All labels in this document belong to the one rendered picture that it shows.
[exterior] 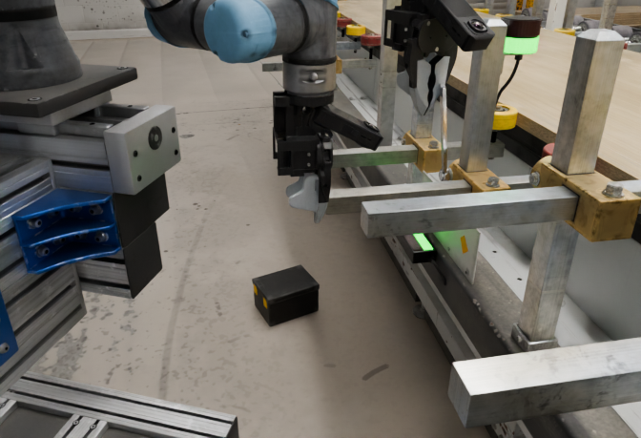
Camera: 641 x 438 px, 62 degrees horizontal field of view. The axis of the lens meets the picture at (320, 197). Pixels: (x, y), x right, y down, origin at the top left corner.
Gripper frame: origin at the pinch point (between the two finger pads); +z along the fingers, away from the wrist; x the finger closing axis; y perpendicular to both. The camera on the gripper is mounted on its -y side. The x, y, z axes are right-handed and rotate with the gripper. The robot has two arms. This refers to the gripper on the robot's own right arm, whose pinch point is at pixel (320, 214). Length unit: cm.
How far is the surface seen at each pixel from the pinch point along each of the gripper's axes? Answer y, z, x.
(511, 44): -29.2, -25.8, -1.7
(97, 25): 181, 66, -744
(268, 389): 6, 83, -46
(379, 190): -9.3, -3.8, 0.3
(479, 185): -24.7, -5.0, 3.5
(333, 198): -1.6, -3.4, 1.6
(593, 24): -176, -5, -181
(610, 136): -54, -8, -6
